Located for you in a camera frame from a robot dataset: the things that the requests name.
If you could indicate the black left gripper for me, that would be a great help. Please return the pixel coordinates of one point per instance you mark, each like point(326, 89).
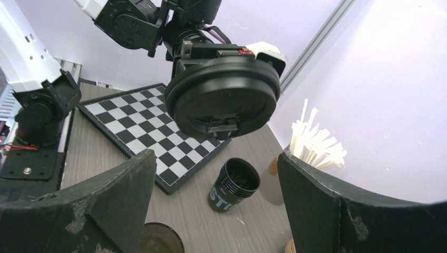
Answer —
point(194, 45)

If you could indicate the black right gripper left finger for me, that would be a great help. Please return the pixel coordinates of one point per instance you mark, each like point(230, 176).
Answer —
point(105, 213)

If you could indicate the stack of black cups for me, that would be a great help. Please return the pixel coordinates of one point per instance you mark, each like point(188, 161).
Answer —
point(237, 180)

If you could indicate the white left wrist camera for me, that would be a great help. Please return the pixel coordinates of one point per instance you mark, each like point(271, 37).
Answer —
point(270, 54)

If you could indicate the white paper straws bundle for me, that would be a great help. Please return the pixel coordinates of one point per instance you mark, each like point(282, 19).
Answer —
point(313, 145)

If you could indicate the black white chessboard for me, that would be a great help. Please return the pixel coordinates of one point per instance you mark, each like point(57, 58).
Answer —
point(137, 119)

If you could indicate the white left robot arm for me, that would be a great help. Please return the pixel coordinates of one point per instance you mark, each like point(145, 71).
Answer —
point(46, 92)

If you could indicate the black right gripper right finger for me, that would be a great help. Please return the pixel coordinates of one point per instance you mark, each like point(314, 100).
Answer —
point(327, 214)

